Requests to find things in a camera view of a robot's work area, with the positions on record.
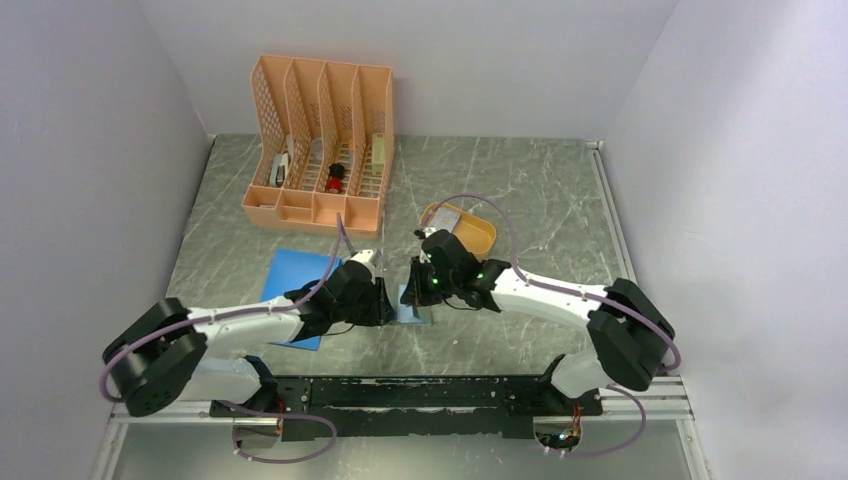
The pale green eraser block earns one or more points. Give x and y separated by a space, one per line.
378 154

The orange plastic file organizer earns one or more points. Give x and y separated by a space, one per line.
322 112

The blue notebook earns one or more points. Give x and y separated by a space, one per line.
290 270

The aluminium table edge rail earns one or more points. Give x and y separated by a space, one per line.
594 150

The yellow oval tray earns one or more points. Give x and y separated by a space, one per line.
476 234

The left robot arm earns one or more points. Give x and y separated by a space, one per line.
174 353

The white grey utility knife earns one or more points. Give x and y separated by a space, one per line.
279 169

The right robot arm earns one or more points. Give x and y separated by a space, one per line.
629 338

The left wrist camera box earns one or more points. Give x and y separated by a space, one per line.
367 257

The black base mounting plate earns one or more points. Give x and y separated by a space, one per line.
380 406

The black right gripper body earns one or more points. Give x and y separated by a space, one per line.
444 284

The silver VIP card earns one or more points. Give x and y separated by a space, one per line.
445 218

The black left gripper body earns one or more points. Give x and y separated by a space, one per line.
361 310

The aluminium front frame rail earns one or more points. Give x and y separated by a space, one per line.
665 400

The red black small bottle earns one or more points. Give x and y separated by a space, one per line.
336 174

